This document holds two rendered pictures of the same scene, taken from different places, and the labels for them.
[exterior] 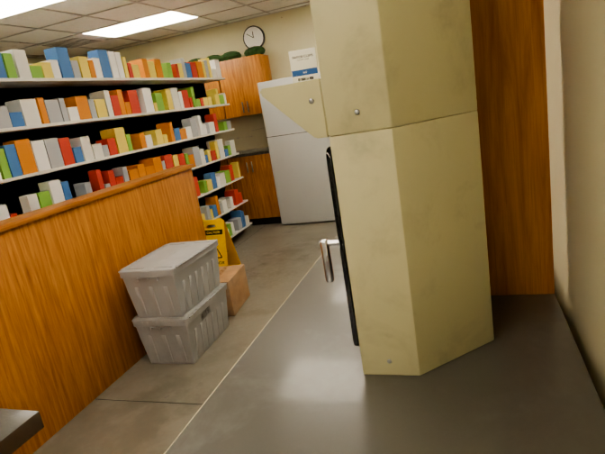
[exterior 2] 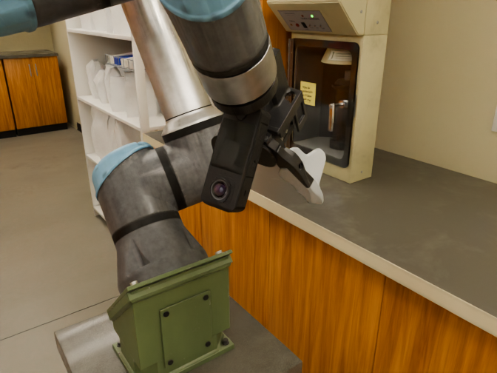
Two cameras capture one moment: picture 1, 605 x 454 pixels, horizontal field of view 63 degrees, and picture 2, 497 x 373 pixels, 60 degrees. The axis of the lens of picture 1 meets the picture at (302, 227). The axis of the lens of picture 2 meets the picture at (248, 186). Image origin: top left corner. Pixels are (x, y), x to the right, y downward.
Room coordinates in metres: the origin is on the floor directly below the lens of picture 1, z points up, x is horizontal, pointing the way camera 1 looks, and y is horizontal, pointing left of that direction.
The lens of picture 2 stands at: (0.40, 1.24, 1.49)
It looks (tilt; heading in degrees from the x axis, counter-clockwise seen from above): 22 degrees down; 304
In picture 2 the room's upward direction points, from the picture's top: straight up
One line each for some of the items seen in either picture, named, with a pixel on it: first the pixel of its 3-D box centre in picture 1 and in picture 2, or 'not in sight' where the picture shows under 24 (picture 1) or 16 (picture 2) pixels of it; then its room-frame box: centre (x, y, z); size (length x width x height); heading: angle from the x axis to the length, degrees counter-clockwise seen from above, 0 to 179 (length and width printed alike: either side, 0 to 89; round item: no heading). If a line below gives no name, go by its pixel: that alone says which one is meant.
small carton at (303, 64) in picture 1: (303, 67); not in sight; (0.99, -0.05, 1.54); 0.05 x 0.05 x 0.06; 88
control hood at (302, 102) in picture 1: (318, 107); (312, 16); (1.04, -0.07, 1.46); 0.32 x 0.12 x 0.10; 160
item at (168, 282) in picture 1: (176, 276); not in sight; (3.15, 0.89, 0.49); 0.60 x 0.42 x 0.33; 160
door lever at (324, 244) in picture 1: (334, 258); (335, 115); (0.94, -0.05, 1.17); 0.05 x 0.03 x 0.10; 70
